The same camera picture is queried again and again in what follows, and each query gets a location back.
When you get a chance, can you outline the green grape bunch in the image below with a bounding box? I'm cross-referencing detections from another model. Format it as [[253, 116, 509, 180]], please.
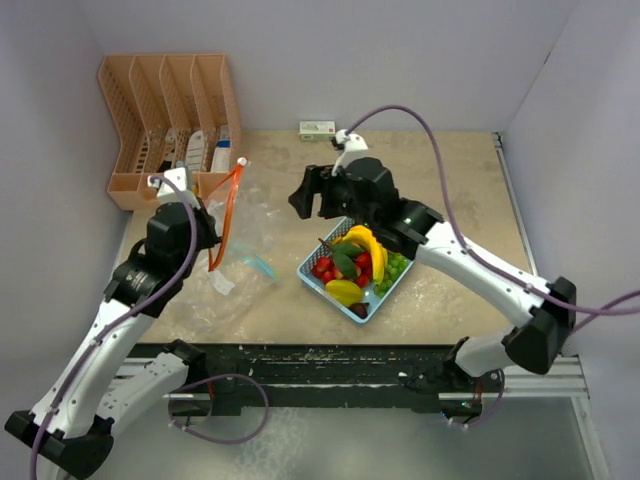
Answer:
[[374, 253, 408, 297]]

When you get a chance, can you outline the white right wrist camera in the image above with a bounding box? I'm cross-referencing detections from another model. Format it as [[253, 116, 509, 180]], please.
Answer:
[[331, 129, 369, 176]]

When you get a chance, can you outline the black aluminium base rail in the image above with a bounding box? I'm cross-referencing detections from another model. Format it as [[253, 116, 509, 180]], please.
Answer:
[[114, 342, 589, 416]]

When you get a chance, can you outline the dark purple plum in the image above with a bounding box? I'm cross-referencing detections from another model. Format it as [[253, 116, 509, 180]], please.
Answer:
[[349, 302, 369, 319]]

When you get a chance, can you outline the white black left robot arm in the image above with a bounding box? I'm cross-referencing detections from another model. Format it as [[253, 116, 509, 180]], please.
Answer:
[[5, 197, 220, 479]]

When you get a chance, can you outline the clear orange-zipper bag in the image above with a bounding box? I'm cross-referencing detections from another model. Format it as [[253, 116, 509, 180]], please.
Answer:
[[168, 158, 284, 341]]

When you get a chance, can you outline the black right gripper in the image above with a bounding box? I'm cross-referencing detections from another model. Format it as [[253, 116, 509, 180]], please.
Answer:
[[289, 165, 378, 231]]

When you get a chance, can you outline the black grey scraper tool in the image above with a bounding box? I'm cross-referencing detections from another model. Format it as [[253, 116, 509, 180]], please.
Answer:
[[156, 128, 176, 173]]

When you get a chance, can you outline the green white small box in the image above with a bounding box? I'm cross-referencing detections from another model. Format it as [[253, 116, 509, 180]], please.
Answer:
[[298, 120, 336, 142]]

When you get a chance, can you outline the yellow banana bunch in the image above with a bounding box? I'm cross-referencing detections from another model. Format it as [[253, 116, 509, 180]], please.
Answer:
[[341, 225, 388, 285]]

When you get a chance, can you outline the peach desk organizer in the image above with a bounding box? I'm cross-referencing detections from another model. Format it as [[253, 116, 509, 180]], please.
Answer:
[[98, 54, 243, 211]]

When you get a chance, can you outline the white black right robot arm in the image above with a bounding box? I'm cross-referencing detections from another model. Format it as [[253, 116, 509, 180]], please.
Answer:
[[288, 157, 577, 391]]

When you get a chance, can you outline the light blue plastic basket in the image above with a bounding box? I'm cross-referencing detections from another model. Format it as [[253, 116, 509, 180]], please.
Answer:
[[297, 217, 414, 324]]

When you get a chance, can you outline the yellow star fruit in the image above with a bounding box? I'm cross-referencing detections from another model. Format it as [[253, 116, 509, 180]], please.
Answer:
[[325, 280, 364, 307]]

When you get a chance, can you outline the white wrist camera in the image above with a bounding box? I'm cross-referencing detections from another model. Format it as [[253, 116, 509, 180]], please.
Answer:
[[147, 166, 196, 204], [331, 129, 369, 176]]

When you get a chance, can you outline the clear blue-zipper bag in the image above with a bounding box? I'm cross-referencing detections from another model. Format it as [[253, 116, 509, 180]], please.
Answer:
[[229, 242, 280, 281]]

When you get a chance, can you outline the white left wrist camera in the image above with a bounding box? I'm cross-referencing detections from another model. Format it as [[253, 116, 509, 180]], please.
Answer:
[[147, 166, 196, 204]]

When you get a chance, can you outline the white blue boxed item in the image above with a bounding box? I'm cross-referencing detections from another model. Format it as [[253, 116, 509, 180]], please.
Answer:
[[209, 125, 231, 173]]

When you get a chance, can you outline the white striped card pack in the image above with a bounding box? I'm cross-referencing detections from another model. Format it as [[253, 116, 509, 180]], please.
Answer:
[[184, 130, 205, 172]]

